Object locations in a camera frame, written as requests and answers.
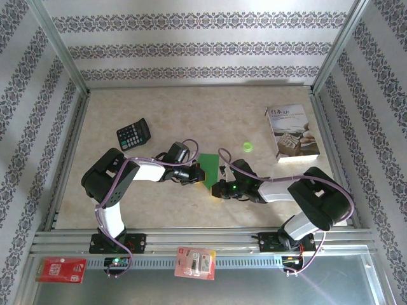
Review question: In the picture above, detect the green paper sheet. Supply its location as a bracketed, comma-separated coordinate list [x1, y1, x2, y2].
[197, 153, 221, 192]

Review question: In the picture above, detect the grey metal sheet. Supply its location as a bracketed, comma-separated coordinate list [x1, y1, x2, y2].
[30, 244, 384, 305]

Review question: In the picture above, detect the black calculator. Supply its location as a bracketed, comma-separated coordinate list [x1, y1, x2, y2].
[116, 118, 152, 153]

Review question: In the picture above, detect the pink blister pack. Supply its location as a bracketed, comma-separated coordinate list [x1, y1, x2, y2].
[174, 246, 217, 281]

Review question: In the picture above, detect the small controller board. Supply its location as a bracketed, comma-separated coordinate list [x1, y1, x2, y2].
[104, 256, 131, 268]
[281, 254, 305, 266]

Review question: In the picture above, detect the book with photo cover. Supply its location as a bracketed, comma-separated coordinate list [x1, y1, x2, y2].
[264, 104, 321, 163]

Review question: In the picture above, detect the red flat package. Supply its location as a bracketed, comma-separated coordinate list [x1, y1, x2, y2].
[34, 256, 87, 284]

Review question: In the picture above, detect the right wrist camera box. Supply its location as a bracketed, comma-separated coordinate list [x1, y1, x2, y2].
[221, 159, 254, 180]

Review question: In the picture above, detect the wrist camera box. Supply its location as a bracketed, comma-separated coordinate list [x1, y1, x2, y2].
[221, 159, 254, 180]
[165, 142, 191, 165]

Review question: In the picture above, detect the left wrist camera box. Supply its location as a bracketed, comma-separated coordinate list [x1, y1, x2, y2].
[165, 142, 191, 165]

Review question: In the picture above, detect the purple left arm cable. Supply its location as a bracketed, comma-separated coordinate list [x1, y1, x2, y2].
[94, 139, 200, 279]

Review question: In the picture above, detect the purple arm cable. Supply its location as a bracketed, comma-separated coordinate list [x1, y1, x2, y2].
[217, 147, 354, 277]
[94, 139, 200, 279]

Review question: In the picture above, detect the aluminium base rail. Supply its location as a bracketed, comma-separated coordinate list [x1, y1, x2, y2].
[30, 227, 378, 257]

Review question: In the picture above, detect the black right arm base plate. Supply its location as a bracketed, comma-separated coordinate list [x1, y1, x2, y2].
[258, 231, 317, 254]

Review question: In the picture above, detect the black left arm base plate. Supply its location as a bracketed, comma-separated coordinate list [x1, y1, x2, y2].
[88, 233, 148, 255]

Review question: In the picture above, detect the thin aluminium back rail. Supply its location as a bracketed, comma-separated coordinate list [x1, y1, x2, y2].
[87, 83, 314, 90]

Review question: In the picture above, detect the grey slotted cable duct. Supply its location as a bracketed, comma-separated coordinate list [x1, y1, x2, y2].
[85, 256, 287, 270]

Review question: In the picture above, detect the aluminium side rail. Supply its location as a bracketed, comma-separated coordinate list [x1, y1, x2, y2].
[43, 90, 93, 232]
[310, 91, 362, 230]

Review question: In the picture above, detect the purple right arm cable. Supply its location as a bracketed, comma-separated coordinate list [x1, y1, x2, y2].
[217, 147, 354, 277]

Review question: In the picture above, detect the aluminium frame post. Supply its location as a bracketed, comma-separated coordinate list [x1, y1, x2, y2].
[310, 0, 373, 96]
[27, 0, 93, 96]

